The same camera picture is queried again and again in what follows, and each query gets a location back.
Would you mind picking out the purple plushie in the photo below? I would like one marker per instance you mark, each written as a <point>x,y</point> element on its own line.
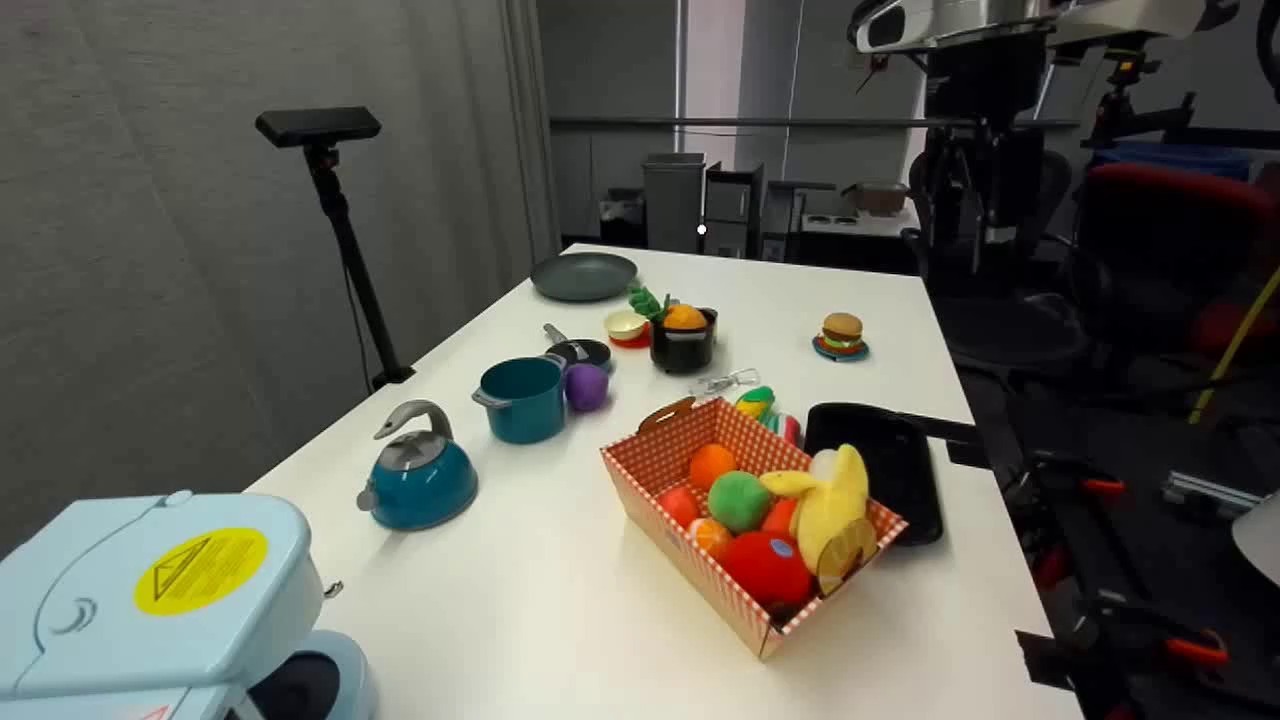
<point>586,384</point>

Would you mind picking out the red office chair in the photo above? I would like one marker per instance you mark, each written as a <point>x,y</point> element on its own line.
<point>1172,240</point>

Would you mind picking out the blue toy pot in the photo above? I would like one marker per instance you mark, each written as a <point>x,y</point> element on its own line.
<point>523,401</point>

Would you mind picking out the red and cream apple half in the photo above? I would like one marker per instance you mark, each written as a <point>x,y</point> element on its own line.
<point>627,330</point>

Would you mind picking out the toy burger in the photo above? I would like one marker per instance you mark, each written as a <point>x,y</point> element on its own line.
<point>842,330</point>

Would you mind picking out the black toy pot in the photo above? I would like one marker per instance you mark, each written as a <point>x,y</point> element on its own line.
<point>683,348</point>

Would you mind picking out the green plush ball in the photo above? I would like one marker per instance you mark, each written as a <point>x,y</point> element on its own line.
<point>737,503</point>

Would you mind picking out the orange plush ball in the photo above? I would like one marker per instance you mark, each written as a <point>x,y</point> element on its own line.
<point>710,466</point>

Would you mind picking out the black tray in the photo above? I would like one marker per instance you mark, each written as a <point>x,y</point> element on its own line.
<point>898,466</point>

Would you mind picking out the small pan with dark lid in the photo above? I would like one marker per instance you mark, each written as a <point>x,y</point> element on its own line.
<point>583,354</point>

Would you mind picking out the black camera tripod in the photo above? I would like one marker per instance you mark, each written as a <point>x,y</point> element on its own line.
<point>1135,103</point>

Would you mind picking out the grey plate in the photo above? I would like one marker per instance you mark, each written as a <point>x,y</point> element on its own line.
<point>586,277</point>

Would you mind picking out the light blue toy mixer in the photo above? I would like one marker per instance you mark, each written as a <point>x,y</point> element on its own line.
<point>145,601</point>

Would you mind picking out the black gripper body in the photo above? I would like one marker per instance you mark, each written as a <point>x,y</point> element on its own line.
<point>989,82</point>

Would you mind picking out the multicoloured toy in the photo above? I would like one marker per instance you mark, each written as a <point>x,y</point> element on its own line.
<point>759,401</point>

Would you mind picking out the red checkered cardboard basket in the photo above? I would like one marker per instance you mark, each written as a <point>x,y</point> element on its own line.
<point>655,462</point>

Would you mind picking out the yellow stick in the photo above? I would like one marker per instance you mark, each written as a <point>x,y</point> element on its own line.
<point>1232,345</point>

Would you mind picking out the blue toy kettle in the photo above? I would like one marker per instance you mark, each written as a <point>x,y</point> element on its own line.
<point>423,480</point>

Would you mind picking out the red plush ball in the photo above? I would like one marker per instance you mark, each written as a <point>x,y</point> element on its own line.
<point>765,568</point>

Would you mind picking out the black camera on stand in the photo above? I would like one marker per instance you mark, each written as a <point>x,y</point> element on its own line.
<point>342,213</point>

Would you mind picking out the teal coaster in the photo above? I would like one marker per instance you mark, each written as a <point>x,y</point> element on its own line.
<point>842,354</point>

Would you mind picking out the yellow banana plushie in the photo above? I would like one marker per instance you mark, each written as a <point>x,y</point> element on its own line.
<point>837,519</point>

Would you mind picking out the black mesh office chair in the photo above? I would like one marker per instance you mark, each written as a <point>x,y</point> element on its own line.
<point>985,253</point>

